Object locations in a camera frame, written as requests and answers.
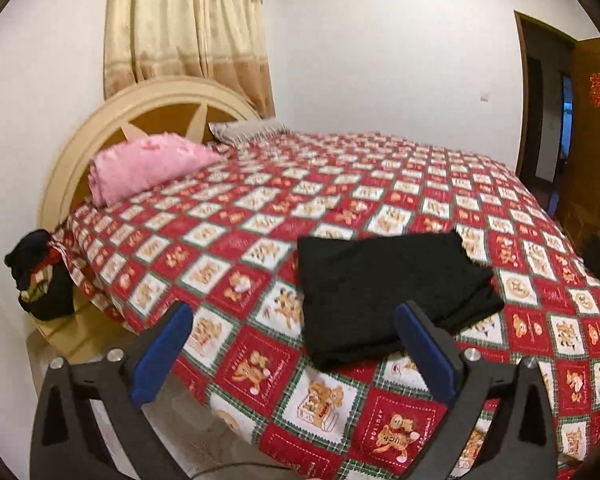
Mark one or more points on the black pants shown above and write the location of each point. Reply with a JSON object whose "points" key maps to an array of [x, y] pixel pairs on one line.
{"points": [[370, 290]]}

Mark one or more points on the red checked printed blanket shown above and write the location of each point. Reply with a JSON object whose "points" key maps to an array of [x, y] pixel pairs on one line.
{"points": [[260, 240]]}

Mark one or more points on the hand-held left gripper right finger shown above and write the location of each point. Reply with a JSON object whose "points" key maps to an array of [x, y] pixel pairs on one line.
{"points": [[425, 355]]}

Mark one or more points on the red paper door decoration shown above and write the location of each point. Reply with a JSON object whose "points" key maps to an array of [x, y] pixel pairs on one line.
{"points": [[599, 90]]}

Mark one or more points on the cream wooden headboard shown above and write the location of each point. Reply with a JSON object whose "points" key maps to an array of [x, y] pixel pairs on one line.
{"points": [[95, 125]]}

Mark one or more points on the grey striped pillow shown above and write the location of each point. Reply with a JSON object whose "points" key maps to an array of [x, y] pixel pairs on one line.
{"points": [[245, 131]]}

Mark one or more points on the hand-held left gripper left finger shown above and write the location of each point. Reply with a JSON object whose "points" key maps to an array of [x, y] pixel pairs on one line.
{"points": [[162, 360]]}

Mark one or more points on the dark door frame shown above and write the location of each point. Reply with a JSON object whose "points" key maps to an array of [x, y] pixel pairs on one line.
{"points": [[521, 85]]}

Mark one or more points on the pink pillow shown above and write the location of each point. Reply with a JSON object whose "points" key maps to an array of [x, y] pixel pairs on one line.
{"points": [[145, 165]]}

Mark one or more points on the brown wooden door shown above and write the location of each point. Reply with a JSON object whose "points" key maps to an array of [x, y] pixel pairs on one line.
{"points": [[592, 135]]}

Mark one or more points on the beige curtain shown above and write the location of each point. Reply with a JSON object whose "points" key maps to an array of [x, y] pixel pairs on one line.
{"points": [[190, 25]]}

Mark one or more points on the black bag with clothes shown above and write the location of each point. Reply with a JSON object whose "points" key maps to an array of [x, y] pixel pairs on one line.
{"points": [[42, 285]]}

